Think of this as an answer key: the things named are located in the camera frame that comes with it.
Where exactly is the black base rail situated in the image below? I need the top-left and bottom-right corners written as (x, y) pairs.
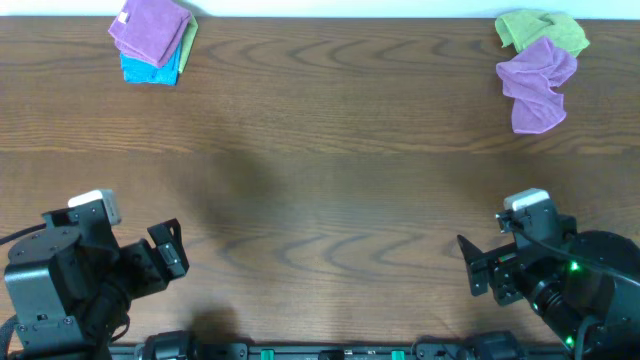
top-left (109, 331), bottom-right (569, 360)

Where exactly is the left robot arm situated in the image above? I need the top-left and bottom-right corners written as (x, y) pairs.
top-left (4, 200), bottom-right (189, 359)

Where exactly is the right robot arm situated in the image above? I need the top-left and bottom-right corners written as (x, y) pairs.
top-left (457, 199), bottom-right (639, 359)

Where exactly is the purple cloth with label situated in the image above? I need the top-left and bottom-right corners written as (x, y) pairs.
top-left (108, 0), bottom-right (192, 68)

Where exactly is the crumpled green cloth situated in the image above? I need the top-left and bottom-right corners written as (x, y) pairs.
top-left (495, 10), bottom-right (590, 57)

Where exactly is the folded green cloth under blue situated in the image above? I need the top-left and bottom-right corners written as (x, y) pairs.
top-left (178, 16), bottom-right (198, 74)

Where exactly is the crumpled purple cloth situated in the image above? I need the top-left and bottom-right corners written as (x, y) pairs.
top-left (496, 37), bottom-right (578, 135)

